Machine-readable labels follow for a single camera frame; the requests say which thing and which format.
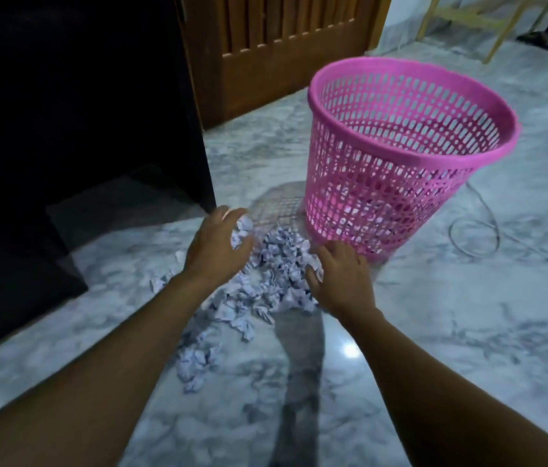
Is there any person's right hand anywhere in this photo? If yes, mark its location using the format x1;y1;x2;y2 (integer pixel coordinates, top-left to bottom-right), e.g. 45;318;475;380
305;240;377;319

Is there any person's left hand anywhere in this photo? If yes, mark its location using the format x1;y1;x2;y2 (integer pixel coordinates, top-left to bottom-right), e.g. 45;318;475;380
184;205;255;287

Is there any pile of paper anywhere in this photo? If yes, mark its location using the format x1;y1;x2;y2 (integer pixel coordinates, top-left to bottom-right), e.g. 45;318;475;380
149;216;326;394

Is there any dark wooden cabinet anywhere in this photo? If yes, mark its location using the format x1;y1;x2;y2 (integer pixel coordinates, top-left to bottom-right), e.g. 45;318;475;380
0;0;218;361

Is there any person's left forearm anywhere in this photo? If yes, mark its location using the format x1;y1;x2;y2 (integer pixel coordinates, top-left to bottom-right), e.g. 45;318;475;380
0;274;216;467

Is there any person's right forearm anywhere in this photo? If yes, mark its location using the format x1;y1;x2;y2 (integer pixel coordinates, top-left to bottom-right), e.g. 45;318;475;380
341;308;548;467

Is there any pink plastic waste basket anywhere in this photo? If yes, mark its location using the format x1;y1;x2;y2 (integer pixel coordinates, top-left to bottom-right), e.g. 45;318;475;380
303;56;522;261

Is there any brown wooden room door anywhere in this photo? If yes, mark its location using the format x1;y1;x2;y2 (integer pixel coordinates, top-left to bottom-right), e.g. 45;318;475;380
179;0;394;132

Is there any light wooden rack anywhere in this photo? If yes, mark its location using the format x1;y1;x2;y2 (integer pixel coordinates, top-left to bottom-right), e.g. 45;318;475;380
415;0;548;64

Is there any grey floor cable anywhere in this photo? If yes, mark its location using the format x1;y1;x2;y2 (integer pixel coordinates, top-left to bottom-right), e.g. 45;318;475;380
448;182;548;287

